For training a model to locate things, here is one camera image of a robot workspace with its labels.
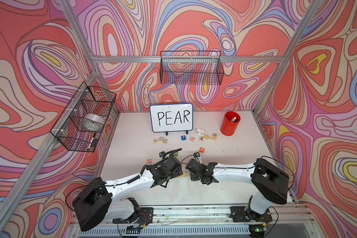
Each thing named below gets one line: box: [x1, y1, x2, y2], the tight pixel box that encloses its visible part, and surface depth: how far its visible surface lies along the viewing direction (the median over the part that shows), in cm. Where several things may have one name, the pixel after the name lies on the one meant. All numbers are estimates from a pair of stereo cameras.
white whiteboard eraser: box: [195, 127, 206, 135], surface depth 107 cm
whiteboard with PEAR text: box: [149, 103, 194, 133], surface depth 103 cm
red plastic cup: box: [220, 111, 241, 136], surface depth 104 cm
